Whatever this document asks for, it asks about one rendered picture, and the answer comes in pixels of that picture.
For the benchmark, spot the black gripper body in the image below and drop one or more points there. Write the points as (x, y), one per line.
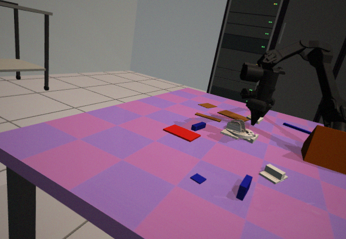
(263, 98)

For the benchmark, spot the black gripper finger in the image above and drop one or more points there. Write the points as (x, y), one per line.
(267, 109)
(255, 115)

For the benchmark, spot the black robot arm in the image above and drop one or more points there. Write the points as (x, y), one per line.
(333, 108)

